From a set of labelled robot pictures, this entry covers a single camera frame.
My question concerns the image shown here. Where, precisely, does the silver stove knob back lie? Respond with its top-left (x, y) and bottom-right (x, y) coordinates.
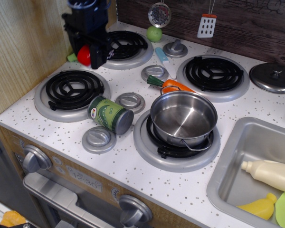
top-left (163, 39), bottom-right (188, 58)

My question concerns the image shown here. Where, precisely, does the right silver oven dial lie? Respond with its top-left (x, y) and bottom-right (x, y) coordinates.
top-left (119, 194), bottom-right (153, 228)

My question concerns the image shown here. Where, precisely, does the orange toy carrot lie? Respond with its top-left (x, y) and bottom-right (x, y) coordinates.
top-left (147, 75), bottom-right (195, 93)

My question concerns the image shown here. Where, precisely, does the silver stove knob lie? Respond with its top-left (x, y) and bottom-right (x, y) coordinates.
top-left (141, 65), bottom-right (169, 82)
top-left (115, 92), bottom-right (145, 114)
top-left (82, 126), bottom-right (117, 154)
top-left (163, 39), bottom-right (188, 58)

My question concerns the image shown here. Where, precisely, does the black burner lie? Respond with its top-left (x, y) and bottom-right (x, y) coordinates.
top-left (103, 31), bottom-right (153, 70)
top-left (133, 110), bottom-right (220, 172)
top-left (177, 55), bottom-right (249, 103)
top-left (34, 70), bottom-right (111, 123)

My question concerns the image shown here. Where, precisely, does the orange toy object floor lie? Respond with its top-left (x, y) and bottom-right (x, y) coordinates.
top-left (0, 210), bottom-right (26, 227)

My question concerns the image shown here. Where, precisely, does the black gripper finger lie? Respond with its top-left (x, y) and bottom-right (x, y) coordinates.
top-left (66, 26), bottom-right (85, 56)
top-left (89, 38), bottom-right (112, 69)

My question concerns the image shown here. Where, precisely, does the front left black burner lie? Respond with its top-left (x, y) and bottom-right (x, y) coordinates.
top-left (34, 70), bottom-right (111, 123)

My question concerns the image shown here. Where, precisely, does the red toy sushi piece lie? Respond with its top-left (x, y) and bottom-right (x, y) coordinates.
top-left (77, 45), bottom-right (91, 67)

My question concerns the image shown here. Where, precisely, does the hanging white toy spatula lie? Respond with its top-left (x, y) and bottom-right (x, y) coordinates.
top-left (197, 0), bottom-right (217, 38)

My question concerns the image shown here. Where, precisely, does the green toy ball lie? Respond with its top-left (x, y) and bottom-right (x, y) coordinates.
top-left (146, 26), bottom-right (162, 42)

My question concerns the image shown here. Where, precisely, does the yellow toy bottle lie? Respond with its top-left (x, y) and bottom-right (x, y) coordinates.
top-left (237, 193), bottom-right (277, 220)

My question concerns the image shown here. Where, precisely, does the back right black burner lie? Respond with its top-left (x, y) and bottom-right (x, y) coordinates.
top-left (177, 55), bottom-right (249, 103)

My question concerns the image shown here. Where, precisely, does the silver stove knob front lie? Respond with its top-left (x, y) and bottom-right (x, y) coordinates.
top-left (82, 126), bottom-right (117, 154)

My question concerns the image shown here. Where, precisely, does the blue handled toy knife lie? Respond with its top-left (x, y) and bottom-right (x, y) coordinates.
top-left (155, 47), bottom-right (177, 79)

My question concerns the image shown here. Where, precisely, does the oven clock display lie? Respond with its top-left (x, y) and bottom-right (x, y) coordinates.
top-left (66, 165), bottom-right (103, 192)

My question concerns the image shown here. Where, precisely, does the silver oven dial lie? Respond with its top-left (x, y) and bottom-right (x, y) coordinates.
top-left (119, 194), bottom-right (153, 228)
top-left (23, 144), bottom-right (52, 173)

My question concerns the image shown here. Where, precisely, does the cream toy sauce bottle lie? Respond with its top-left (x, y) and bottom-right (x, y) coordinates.
top-left (241, 160), bottom-right (285, 192)

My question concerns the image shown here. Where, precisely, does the hanging metal strainer spoon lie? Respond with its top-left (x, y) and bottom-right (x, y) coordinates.
top-left (148, 0), bottom-right (171, 28)

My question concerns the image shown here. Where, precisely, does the small green toy piece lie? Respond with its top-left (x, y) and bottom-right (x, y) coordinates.
top-left (67, 53), bottom-right (77, 62)

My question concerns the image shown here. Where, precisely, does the silver toy sink basin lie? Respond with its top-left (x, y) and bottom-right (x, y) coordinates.
top-left (207, 117), bottom-right (285, 228)

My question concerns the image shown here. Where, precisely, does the front right black burner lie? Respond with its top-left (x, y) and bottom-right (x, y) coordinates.
top-left (133, 110), bottom-right (220, 172)

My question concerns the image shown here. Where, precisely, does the back left black burner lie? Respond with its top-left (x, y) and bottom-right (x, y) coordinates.
top-left (103, 31), bottom-right (153, 70)

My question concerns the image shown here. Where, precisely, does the silver stove knob middle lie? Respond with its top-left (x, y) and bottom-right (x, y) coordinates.
top-left (141, 65), bottom-right (169, 82)

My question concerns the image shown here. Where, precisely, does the silver stove knob centre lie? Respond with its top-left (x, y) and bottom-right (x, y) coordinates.
top-left (115, 92), bottom-right (145, 114)

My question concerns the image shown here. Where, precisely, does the green pea toy can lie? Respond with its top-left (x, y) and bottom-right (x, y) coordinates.
top-left (87, 95), bottom-right (134, 135)

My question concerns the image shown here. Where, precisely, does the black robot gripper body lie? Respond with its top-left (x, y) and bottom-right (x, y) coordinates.
top-left (62, 0), bottom-right (109, 38)

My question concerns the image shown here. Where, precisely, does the left silver oven dial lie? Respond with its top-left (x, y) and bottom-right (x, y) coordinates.
top-left (23, 144), bottom-right (52, 173)

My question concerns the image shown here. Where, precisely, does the metal pot lid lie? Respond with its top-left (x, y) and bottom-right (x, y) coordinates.
top-left (249, 63), bottom-right (285, 94)

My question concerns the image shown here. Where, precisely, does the silver oven door handle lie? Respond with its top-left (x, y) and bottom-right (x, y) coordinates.
top-left (23, 174), bottom-right (117, 228)

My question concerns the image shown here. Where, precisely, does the stainless steel toy pan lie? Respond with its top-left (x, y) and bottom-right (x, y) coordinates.
top-left (150, 90), bottom-right (218, 151)

